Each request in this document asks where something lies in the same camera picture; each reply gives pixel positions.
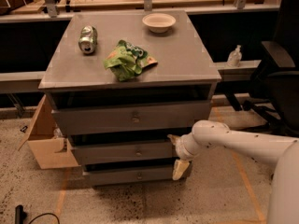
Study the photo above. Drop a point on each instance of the black office chair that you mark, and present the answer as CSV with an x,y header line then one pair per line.
x,y
276,79

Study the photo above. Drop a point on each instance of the grey bottom drawer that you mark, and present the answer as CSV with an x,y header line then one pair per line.
x,y
129,175

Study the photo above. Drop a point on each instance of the clear sanitizer bottle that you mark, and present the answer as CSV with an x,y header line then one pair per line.
x,y
235,57

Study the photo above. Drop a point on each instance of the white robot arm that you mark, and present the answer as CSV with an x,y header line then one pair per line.
x,y
280,152

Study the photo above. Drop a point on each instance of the grey top drawer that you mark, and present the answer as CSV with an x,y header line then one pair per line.
x,y
127,118

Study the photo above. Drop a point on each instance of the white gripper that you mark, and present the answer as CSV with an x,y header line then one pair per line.
x,y
181,149

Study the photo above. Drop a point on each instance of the grey drawer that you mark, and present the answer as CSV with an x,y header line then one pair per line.
x,y
127,118
129,175
129,151

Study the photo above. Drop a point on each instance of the green chip bag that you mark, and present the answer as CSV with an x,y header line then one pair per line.
x,y
127,61

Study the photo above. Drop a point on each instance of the grey drawer cabinet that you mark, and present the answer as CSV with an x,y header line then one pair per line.
x,y
126,98

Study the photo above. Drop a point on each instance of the crushed green soda can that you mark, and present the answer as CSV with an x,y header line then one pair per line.
x,y
88,39

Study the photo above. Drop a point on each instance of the grey metal rail frame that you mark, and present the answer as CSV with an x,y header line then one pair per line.
x,y
28,41

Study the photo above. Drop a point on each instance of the white paper bowl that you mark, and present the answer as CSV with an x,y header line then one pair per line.
x,y
159,22

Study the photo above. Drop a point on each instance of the open cardboard box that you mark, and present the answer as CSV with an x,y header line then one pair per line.
x,y
50,149

